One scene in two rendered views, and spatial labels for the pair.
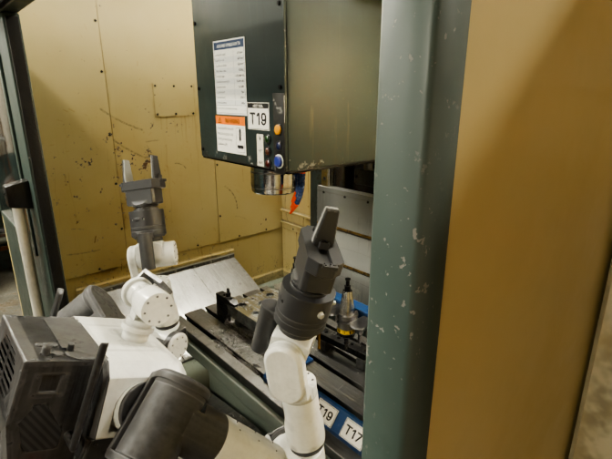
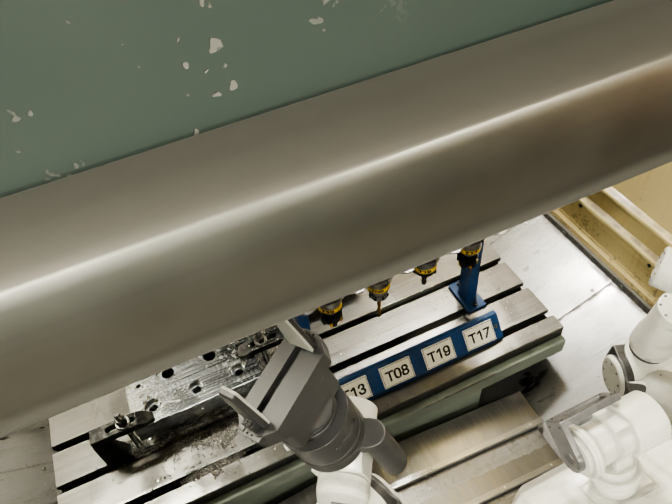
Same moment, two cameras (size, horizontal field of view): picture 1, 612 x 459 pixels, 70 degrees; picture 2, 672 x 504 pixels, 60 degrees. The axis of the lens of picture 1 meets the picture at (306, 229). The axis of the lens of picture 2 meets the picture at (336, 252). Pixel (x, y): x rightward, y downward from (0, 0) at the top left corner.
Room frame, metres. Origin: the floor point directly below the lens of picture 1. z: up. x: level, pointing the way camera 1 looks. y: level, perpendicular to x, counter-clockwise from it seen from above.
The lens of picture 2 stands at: (0.96, 0.70, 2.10)
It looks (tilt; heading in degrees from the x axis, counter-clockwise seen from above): 47 degrees down; 292
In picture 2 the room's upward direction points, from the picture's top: 7 degrees counter-clockwise
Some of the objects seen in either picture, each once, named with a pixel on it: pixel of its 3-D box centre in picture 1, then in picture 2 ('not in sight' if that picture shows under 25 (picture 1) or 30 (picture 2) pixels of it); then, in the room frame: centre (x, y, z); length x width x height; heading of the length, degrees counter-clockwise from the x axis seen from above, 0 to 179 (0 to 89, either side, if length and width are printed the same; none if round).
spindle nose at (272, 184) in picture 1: (273, 173); not in sight; (1.49, 0.11, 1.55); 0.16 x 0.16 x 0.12
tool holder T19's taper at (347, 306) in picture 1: (347, 301); not in sight; (1.09, -0.11, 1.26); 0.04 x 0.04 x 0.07
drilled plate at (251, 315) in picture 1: (271, 312); (190, 367); (1.59, 0.14, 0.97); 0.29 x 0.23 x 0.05; 41
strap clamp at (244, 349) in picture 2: not in sight; (266, 348); (1.43, 0.05, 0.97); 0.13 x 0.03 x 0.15; 41
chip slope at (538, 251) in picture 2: not in sight; (468, 315); (1.00, -0.32, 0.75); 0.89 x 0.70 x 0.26; 131
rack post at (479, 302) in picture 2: not in sight; (471, 258); (1.01, -0.26, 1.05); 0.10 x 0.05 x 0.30; 131
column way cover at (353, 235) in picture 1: (357, 250); not in sight; (1.78, -0.22, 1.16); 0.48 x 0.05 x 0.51; 41
